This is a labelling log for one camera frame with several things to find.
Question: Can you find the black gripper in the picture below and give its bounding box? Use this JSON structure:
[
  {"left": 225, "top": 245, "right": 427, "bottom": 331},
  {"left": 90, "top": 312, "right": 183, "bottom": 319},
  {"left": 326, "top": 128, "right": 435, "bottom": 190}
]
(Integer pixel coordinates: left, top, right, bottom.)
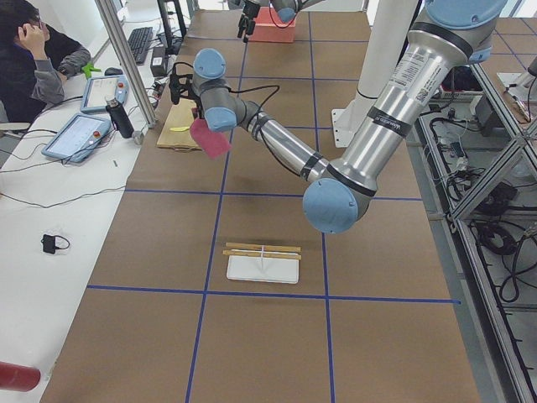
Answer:
[{"left": 237, "top": 0, "right": 261, "bottom": 43}]

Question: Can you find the pink microfiber cloth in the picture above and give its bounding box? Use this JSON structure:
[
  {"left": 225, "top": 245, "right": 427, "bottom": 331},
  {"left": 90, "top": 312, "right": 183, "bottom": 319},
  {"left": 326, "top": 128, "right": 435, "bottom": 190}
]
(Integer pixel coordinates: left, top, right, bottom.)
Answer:
[{"left": 190, "top": 118, "right": 232, "bottom": 160}]

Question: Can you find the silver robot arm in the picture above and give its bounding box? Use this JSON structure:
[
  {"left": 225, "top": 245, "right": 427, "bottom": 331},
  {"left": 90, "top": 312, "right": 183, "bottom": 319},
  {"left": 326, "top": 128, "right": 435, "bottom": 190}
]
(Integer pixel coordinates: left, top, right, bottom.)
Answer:
[
  {"left": 192, "top": 1, "right": 505, "bottom": 233},
  {"left": 237, "top": 0, "right": 319, "bottom": 43}
]

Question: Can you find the black water bottle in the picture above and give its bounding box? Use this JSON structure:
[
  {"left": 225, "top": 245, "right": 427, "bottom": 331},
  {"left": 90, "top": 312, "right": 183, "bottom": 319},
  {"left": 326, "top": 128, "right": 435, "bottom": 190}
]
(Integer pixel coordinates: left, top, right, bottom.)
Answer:
[{"left": 105, "top": 98, "right": 134, "bottom": 139}]

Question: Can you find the pink plastic bin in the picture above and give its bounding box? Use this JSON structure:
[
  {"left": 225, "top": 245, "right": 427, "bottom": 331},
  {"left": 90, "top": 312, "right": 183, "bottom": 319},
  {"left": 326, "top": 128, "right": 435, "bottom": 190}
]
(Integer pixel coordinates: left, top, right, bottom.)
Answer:
[{"left": 248, "top": 7, "right": 295, "bottom": 43}]

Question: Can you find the black power adapter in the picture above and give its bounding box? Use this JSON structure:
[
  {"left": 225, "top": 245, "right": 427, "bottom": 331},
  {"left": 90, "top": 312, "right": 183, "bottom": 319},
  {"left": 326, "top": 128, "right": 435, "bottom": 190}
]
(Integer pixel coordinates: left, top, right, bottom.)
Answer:
[{"left": 150, "top": 46, "right": 169, "bottom": 77}]

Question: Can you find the black keyboard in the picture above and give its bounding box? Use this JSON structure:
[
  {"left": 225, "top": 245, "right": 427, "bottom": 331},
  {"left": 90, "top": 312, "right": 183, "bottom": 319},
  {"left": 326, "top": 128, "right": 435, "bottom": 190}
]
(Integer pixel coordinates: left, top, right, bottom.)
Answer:
[{"left": 128, "top": 27, "right": 153, "bottom": 65}]

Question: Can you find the bamboo cutting board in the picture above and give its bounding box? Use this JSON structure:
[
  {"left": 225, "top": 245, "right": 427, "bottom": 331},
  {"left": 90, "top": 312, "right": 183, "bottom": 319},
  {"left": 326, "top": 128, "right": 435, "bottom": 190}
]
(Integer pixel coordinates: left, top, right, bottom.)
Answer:
[{"left": 156, "top": 100, "right": 201, "bottom": 151}]

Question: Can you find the computer mouse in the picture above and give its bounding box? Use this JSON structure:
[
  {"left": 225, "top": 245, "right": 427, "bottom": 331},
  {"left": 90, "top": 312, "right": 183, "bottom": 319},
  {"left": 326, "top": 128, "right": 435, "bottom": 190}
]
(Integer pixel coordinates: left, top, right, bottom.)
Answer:
[{"left": 104, "top": 67, "right": 123, "bottom": 76}]

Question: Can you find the far teach pendant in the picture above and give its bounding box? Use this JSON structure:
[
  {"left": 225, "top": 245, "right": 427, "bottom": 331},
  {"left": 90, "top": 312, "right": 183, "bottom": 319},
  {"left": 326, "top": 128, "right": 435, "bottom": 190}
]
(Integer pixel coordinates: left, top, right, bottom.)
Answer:
[{"left": 80, "top": 75, "right": 129, "bottom": 114}]

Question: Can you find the teach pendant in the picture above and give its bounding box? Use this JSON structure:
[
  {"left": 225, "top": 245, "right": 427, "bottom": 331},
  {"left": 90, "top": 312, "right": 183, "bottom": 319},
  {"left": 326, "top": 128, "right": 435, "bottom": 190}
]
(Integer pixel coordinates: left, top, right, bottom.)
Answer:
[
  {"left": 41, "top": 113, "right": 112, "bottom": 163},
  {"left": 80, "top": 75, "right": 129, "bottom": 114}
]

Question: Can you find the near teach pendant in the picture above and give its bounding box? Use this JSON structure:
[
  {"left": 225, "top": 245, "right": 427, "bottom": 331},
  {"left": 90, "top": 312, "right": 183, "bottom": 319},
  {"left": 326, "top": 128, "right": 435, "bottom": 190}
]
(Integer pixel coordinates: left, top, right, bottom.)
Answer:
[{"left": 41, "top": 113, "right": 112, "bottom": 163}]

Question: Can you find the seated person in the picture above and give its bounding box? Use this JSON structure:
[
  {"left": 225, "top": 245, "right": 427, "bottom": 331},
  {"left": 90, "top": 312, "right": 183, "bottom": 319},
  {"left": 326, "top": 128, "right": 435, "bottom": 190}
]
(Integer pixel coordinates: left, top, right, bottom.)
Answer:
[{"left": 1, "top": 1, "right": 91, "bottom": 123}]

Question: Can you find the wooden rack dowel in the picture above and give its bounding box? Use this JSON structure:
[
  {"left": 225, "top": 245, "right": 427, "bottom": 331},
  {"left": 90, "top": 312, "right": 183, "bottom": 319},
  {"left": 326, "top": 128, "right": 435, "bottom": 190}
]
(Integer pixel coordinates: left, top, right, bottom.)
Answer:
[
  {"left": 222, "top": 249, "right": 302, "bottom": 260},
  {"left": 225, "top": 243, "right": 301, "bottom": 254}
]

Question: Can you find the white rack tray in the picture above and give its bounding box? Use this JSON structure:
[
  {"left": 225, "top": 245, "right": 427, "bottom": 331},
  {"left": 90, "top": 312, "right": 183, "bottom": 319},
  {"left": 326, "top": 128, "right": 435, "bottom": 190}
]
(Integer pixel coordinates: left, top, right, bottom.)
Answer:
[{"left": 227, "top": 256, "right": 300, "bottom": 284}]

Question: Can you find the small black clip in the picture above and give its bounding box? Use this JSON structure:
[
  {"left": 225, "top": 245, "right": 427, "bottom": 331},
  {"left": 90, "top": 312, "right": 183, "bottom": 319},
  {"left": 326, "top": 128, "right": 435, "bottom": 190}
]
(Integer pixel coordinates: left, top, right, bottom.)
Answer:
[{"left": 41, "top": 233, "right": 70, "bottom": 254}]

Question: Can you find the red cylinder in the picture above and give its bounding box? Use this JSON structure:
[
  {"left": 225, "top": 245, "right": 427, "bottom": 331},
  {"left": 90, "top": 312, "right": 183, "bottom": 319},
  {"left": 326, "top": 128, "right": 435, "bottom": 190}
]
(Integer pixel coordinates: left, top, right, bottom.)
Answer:
[{"left": 0, "top": 362, "right": 41, "bottom": 392}]

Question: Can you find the black camera cable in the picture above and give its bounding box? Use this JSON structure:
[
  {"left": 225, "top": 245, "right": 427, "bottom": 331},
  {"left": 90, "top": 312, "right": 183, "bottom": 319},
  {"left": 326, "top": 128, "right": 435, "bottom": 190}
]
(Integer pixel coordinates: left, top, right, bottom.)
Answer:
[{"left": 174, "top": 61, "right": 281, "bottom": 102}]

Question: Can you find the aluminium frame post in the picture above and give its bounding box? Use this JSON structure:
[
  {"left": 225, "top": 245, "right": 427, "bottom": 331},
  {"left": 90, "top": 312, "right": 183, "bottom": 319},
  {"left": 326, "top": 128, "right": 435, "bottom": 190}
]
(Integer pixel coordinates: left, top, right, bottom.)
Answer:
[{"left": 95, "top": 0, "right": 157, "bottom": 128}]

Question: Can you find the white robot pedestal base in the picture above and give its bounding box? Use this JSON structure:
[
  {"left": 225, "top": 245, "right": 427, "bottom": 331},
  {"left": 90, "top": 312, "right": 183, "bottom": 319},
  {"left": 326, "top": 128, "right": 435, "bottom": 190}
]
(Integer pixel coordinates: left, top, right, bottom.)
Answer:
[{"left": 331, "top": 0, "right": 421, "bottom": 149}]

